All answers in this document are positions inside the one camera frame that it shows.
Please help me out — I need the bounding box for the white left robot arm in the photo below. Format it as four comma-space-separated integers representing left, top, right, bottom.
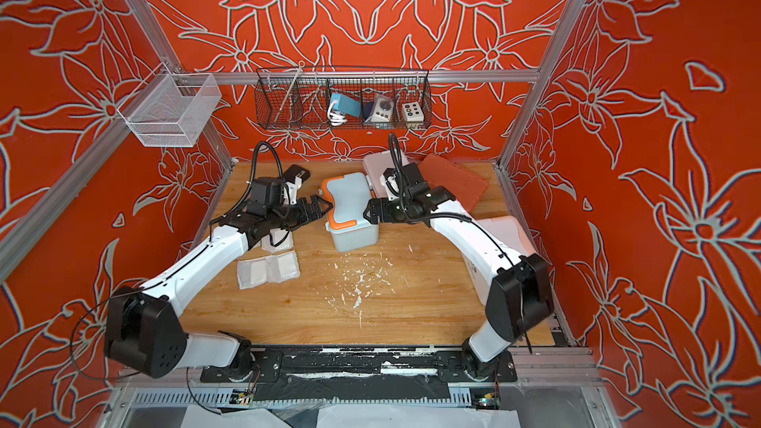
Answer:
103, 164, 332, 382

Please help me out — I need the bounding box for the white wire mesh basket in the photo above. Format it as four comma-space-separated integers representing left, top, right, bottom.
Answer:
118, 73, 221, 148

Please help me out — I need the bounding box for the black tool case yellow label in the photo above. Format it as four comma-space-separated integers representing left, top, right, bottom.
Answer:
283, 164, 311, 188

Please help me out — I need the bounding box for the blue device with white cable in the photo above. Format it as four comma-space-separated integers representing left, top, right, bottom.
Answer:
327, 92, 362, 126

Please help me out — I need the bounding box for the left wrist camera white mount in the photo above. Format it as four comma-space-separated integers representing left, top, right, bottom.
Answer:
283, 178, 302, 205

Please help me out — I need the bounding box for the orange plastic tool case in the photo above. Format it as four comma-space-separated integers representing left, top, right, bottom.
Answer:
418, 155, 489, 212

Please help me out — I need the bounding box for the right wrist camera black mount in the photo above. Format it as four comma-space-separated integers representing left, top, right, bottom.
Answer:
382, 164, 456, 221

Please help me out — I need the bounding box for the white round-dial device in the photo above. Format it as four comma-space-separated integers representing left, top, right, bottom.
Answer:
366, 95, 394, 125

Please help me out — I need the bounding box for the black wire wall basket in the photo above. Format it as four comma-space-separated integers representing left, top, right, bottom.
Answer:
254, 65, 433, 131

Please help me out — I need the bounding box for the aluminium frame post left rear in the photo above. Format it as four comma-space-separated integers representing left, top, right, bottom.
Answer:
121, 0, 205, 137

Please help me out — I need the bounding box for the grey first aid box orange handle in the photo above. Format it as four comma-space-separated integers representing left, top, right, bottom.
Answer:
320, 172, 379, 253

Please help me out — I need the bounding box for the aluminium frame post right rear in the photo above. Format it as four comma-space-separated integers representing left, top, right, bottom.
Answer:
497, 0, 587, 172

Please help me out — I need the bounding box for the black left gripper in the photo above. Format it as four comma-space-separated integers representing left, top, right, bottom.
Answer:
268, 195, 334, 231

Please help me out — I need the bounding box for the beige button box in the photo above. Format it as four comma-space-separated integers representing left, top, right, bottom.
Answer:
400, 102, 425, 129

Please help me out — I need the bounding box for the aluminium frame post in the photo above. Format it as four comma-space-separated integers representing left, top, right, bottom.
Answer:
497, 0, 587, 172
121, 0, 205, 137

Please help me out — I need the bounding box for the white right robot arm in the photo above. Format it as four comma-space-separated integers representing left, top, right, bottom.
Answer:
364, 133, 554, 378

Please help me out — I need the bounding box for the aluminium left side rail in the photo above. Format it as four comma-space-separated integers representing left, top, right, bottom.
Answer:
1, 117, 131, 283

